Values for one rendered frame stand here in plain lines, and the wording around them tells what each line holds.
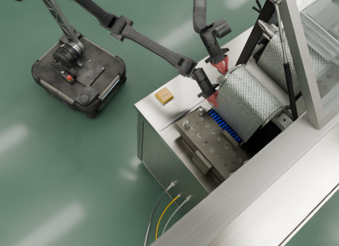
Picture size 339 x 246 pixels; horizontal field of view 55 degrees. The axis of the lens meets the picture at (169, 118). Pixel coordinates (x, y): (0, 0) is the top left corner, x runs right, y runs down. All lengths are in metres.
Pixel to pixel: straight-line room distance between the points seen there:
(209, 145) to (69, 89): 1.38
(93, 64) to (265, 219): 1.94
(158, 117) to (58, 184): 1.14
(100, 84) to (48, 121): 0.53
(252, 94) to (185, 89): 0.52
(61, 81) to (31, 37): 0.75
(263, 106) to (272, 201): 0.43
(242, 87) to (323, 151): 0.41
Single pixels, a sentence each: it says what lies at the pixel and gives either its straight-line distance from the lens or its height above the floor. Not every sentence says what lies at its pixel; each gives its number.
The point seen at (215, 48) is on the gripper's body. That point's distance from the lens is 1.42.
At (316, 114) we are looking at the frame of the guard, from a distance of 0.94.
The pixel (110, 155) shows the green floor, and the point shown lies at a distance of 2.57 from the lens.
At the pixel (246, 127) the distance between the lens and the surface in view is 1.48.
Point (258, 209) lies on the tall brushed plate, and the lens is 1.06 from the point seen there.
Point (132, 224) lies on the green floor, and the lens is 2.44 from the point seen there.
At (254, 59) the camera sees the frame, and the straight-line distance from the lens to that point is 1.97.
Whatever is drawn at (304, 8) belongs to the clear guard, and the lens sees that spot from 0.88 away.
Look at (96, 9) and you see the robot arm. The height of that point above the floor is 1.28.
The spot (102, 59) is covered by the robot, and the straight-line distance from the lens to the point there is 2.69.
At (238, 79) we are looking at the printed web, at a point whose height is 1.31.
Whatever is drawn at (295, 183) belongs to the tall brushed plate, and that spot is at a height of 1.44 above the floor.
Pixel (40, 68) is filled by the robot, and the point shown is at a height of 0.24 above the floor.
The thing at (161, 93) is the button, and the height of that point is 0.92.
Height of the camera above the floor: 2.42
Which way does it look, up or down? 64 degrees down
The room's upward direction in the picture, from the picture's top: 12 degrees clockwise
